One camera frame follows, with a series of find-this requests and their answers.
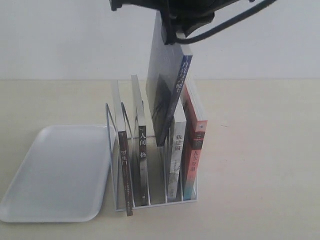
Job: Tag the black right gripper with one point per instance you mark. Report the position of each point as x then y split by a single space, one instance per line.
185 15

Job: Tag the blue moon cover book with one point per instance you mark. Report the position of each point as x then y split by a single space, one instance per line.
167 72

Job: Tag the red spine book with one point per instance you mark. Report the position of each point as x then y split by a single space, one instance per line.
196 125

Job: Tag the white grey spine book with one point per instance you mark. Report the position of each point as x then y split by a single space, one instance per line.
174 149

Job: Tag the dark brown spine book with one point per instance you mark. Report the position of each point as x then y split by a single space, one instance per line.
123 147

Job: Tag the black grey spine book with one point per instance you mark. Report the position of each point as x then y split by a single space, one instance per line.
140 165

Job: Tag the white plastic tray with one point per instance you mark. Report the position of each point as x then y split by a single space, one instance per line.
63 176

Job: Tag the white wire book rack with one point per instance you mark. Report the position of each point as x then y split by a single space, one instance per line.
156 175

